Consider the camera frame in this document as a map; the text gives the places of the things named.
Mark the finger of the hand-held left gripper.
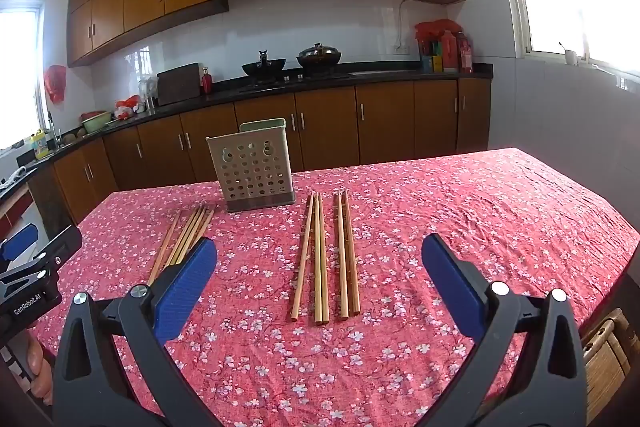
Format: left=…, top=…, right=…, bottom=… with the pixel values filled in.
left=19, top=225, right=84, bottom=276
left=0, top=225, right=41, bottom=265

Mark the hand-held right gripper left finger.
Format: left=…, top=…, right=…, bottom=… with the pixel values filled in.
left=52, top=237, right=218, bottom=427

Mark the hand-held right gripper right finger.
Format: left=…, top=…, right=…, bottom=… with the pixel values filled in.
left=421, top=233, right=588, bottom=427

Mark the beige perforated chopstick holder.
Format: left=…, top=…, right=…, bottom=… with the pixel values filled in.
left=206, top=118, right=297, bottom=214

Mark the person's left hand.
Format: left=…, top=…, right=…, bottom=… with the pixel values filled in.
left=25, top=338, right=55, bottom=406

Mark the red floral tablecloth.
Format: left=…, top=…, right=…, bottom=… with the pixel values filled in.
left=32, top=147, right=640, bottom=427

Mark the yellow detergent bottle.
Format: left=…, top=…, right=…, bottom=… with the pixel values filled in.
left=32, top=129, right=51, bottom=159

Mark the metal faucet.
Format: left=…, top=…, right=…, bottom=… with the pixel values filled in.
left=47, top=112, right=63, bottom=148

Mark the red and white bag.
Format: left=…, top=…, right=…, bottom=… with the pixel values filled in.
left=115, top=95, right=141, bottom=120

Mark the red plastic bag on hook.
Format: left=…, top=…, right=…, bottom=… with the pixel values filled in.
left=44, top=65, right=67, bottom=104

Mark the small bright window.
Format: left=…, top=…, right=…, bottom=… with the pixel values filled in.
left=0, top=4, right=43, bottom=148

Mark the bamboo chair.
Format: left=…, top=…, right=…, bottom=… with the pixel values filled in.
left=580, top=307, right=633, bottom=418

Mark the clear glass jar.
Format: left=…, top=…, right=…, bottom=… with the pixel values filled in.
left=139, top=77, right=158, bottom=110

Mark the row of wooden lower cabinets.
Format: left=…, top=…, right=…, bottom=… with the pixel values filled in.
left=27, top=77, right=493, bottom=228

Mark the black kitchen countertop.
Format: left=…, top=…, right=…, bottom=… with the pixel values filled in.
left=0, top=62, right=495, bottom=208

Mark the dark wooden cutting board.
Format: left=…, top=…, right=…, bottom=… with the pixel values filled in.
left=156, top=63, right=202, bottom=106

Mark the black wok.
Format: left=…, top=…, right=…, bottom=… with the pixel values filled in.
left=241, top=50, right=287, bottom=82

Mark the green and yellow packet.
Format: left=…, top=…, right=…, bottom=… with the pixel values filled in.
left=420, top=42, right=443, bottom=74

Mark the gas stove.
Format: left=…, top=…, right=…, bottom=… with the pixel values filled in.
left=237, top=72, right=351, bottom=94

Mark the tall red bottle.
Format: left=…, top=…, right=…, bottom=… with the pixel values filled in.
left=456, top=32, right=474, bottom=74
left=441, top=32, right=458, bottom=74

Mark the red plastic bag with goods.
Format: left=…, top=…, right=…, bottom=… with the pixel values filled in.
left=415, top=19, right=463, bottom=58

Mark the black pot with lid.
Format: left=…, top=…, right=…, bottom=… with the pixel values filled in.
left=296, top=43, right=343, bottom=75

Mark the white wall cable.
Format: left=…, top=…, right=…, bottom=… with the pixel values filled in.
left=397, top=0, right=408, bottom=50

